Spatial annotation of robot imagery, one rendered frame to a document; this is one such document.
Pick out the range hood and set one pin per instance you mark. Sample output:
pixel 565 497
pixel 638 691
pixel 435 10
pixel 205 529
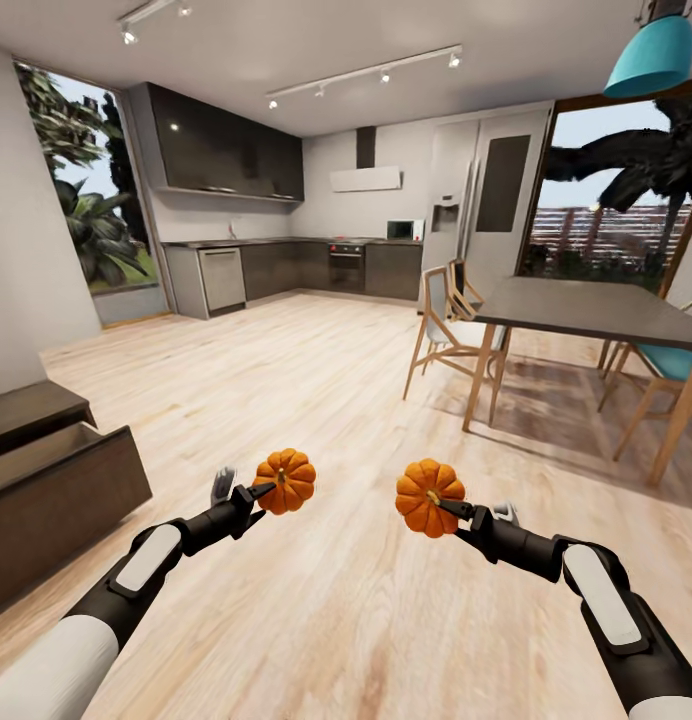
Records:
pixel 366 177

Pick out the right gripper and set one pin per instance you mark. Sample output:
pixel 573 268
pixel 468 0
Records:
pixel 492 537

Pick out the oven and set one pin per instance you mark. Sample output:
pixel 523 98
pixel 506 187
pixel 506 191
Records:
pixel 347 263

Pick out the pumpkin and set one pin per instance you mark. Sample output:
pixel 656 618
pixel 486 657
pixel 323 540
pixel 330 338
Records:
pixel 294 477
pixel 419 493

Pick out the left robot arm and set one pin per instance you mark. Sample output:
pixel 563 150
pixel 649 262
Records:
pixel 59 676

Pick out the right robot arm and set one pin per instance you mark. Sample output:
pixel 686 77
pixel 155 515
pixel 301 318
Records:
pixel 650 673

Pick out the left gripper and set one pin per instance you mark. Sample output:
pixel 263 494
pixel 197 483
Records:
pixel 234 516

